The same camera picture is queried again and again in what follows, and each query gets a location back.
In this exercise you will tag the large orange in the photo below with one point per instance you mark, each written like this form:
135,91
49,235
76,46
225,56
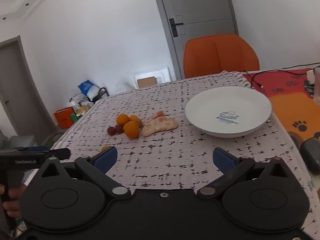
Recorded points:
131,130
122,119

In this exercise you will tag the white black patterned tablecloth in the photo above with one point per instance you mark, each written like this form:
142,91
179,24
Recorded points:
162,97

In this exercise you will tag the black device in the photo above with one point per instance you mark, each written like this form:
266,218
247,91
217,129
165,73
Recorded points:
310,153

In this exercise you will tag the white charger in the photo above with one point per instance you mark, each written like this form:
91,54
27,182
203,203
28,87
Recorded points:
310,77

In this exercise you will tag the grey door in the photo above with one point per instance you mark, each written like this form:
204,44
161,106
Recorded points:
200,5

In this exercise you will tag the large peeled pomelo segment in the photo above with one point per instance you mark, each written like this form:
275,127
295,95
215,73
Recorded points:
160,126

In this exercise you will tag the brown cardboard sheet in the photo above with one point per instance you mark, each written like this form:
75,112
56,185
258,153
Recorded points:
147,82

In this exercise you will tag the brown door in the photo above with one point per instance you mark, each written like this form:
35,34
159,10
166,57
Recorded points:
15,80

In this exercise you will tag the small orange kumquat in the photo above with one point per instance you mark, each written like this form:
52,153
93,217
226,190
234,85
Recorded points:
133,118

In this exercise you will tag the orange box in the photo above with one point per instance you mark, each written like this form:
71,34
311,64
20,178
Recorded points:
63,118

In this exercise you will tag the blue white plastic bag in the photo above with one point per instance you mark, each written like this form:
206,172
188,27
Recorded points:
87,88

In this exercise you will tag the white plate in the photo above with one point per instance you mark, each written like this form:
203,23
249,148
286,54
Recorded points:
225,105

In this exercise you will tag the brown longan fruit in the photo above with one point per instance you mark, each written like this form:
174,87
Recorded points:
139,123

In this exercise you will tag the person's left hand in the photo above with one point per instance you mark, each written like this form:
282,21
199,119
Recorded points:
13,200

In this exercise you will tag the red orange printed mat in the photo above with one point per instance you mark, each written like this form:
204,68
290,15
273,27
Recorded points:
282,105

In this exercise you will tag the tan round small fruit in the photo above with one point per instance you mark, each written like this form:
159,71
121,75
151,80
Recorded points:
105,147

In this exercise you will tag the orange chair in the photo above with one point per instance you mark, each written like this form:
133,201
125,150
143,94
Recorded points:
220,55

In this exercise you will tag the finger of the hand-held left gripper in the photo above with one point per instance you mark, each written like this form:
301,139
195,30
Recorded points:
58,153
35,149

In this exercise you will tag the small pinkish pomelo segment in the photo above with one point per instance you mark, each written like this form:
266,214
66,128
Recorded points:
156,116

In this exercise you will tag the red jujube fruit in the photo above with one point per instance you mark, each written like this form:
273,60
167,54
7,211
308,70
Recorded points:
111,131
120,129

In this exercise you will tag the yellow bananas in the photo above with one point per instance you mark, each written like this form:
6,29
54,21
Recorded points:
82,109

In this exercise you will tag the white foam packaging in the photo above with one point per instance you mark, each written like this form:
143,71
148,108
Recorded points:
163,73

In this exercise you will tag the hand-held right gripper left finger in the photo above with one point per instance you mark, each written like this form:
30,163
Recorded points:
108,158

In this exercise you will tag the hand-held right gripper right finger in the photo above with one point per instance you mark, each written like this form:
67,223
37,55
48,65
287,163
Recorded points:
222,158

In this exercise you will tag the clear plastic bag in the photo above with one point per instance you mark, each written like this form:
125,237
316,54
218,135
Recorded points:
123,87

